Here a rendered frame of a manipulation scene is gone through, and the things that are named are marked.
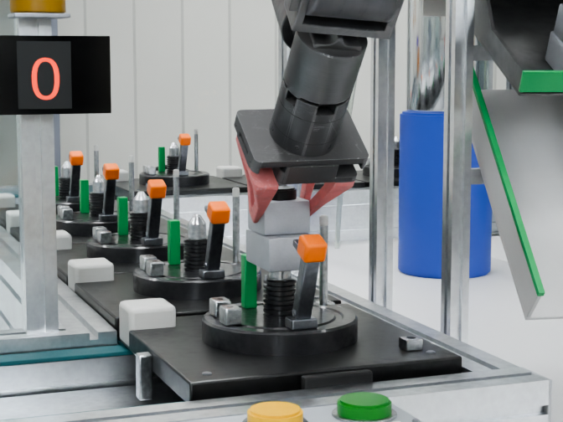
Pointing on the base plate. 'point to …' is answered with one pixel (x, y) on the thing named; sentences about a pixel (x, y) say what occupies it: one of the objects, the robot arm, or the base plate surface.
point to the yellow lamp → (38, 6)
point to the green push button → (364, 406)
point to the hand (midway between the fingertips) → (279, 210)
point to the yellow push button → (275, 412)
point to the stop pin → (144, 376)
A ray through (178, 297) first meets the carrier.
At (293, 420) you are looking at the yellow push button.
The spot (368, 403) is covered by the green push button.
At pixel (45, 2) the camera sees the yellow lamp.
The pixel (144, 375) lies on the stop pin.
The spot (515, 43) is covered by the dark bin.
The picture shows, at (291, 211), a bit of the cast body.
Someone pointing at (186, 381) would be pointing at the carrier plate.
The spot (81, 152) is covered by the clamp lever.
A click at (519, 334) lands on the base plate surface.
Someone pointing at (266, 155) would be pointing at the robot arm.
